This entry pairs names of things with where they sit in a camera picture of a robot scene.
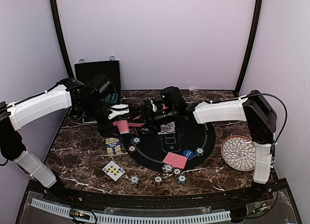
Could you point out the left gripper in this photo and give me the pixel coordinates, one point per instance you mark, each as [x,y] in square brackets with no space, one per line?
[106,129]

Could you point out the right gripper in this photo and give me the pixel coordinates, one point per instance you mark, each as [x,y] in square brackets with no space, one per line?
[144,112]

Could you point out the red-backed playing card deck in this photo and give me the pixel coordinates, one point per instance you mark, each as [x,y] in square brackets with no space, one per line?
[122,126]

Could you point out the red card deck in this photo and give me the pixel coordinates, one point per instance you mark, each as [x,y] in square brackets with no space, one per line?
[113,146]

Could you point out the face-up queen card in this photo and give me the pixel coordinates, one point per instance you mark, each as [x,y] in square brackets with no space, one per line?
[167,128]

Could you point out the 50 chips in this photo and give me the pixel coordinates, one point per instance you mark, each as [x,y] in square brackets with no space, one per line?
[135,140]
[199,151]

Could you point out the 100 chips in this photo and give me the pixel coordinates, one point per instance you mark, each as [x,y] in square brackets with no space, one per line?
[132,149]
[177,171]

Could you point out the face-up spade card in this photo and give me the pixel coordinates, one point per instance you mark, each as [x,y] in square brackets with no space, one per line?
[113,170]

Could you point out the blue chip stack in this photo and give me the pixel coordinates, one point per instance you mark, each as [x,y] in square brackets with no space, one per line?
[134,179]

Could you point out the blue small blind button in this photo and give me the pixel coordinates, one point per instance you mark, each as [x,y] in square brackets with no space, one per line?
[188,153]

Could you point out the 10 chips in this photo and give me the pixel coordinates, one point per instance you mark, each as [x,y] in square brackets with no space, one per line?
[167,168]

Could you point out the orange 100 chip stack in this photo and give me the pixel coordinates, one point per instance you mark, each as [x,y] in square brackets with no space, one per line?
[158,179]

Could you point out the green-blue 50 chip stack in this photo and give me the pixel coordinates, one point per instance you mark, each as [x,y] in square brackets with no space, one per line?
[181,179]

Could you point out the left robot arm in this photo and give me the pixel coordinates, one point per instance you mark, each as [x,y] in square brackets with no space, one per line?
[67,93]

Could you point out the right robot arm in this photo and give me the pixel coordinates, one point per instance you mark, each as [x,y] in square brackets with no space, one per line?
[253,109]

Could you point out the green chip row left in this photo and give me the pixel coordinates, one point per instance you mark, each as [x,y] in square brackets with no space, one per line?
[110,98]

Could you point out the green chip row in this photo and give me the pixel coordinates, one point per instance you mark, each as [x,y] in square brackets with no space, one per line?
[110,98]
[115,98]

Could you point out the green chip row right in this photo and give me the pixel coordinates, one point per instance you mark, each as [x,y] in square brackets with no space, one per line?
[115,98]

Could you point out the round black poker mat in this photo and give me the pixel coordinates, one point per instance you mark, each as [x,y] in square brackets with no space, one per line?
[189,134]

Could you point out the black poker chip case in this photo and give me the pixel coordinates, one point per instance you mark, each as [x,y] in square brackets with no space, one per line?
[97,71]

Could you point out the floral patterned plate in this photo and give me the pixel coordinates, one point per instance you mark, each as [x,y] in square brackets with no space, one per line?
[239,153]

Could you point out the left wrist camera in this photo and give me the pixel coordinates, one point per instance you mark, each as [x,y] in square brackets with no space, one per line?
[118,109]

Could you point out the white cable duct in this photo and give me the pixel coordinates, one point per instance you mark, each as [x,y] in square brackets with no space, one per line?
[133,216]

